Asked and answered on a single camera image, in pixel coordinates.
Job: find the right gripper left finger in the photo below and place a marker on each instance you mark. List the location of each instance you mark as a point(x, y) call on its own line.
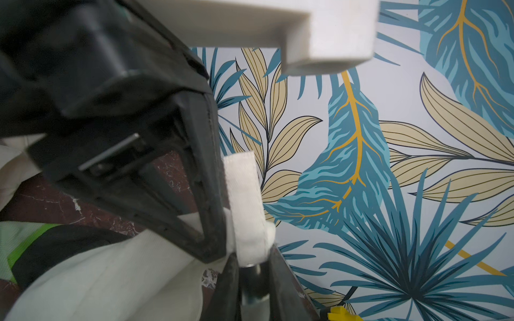
point(225, 302)

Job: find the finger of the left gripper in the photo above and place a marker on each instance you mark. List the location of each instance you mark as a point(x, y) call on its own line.
point(119, 176)
point(209, 180)

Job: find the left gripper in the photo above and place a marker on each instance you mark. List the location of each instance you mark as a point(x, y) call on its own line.
point(106, 84)

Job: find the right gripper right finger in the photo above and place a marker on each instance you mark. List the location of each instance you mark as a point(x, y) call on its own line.
point(288, 300)

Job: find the white perforated cap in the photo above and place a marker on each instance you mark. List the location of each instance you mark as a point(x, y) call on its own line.
point(146, 277)

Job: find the green black cap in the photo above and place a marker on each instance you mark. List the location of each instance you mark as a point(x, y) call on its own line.
point(29, 250)

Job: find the yellow black toolbox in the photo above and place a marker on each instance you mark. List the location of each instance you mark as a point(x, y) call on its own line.
point(339, 313)

